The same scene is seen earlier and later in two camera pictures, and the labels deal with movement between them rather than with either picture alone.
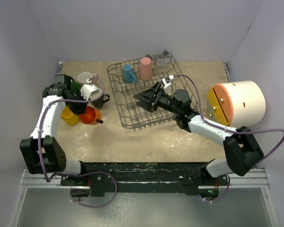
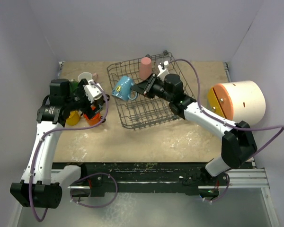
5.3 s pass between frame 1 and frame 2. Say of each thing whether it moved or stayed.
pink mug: stayed
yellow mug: stayed
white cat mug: stayed
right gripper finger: moved
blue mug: moved
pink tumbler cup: stayed
